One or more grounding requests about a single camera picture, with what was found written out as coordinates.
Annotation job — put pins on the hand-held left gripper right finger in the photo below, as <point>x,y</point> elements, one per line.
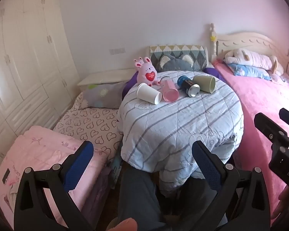
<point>207,164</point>

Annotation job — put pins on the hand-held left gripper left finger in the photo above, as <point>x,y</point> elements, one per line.
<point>79,163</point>

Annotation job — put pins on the green cup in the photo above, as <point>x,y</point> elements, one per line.
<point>204,83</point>

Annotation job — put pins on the pink transparent cup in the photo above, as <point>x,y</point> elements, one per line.
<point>169,90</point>

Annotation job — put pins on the white paper cup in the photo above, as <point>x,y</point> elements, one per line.
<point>148,93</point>

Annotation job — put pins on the person's right hand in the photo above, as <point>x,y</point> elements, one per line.
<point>285,205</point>

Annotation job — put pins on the person's left hand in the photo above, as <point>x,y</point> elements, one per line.
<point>125,225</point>

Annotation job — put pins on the pink fleece blanket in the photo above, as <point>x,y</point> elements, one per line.
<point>252,101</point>

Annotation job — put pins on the heart print bed sheet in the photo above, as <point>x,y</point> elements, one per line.
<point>91,125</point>

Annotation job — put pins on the pink folded quilt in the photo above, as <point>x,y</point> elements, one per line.
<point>38,149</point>

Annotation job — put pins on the blue striped quilt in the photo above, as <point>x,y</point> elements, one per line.
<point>178,130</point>

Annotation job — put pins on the blue printed pillow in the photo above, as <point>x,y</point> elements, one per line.
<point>248,71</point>

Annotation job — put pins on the white plush dog toy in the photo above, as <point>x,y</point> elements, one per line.
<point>250,59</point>

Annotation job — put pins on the person's grey trousers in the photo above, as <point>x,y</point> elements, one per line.
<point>137,197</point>

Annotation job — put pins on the grey floral pillow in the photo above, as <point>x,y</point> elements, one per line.
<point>103,95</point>

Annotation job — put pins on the dark blue drink can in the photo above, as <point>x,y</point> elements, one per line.
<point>186,84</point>

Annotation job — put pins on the cream bed headboard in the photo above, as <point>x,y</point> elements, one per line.
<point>245,41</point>

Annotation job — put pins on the diamond patterned headboard cushion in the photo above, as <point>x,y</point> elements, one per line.
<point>197,51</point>

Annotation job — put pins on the yellow star ornament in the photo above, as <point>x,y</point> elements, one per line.
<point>213,38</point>

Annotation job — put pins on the grey cat face pillow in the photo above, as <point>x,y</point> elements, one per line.
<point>175,63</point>

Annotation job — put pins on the pink plush rabbit toy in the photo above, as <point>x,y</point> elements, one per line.
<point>147,73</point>

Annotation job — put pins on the white wardrobe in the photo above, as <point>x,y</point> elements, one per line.
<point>29,65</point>

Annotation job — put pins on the white wall socket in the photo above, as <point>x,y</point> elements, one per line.
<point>117,51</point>

